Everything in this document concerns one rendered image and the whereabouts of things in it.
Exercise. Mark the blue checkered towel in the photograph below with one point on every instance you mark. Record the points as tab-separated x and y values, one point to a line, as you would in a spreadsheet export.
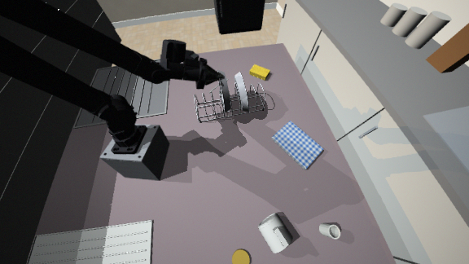
297	144

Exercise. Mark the yellow sponge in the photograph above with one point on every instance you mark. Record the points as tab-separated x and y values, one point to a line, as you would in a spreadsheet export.
259	72

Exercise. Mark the flat round gold disc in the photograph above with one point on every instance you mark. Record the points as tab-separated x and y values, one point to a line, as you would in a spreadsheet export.
240	256

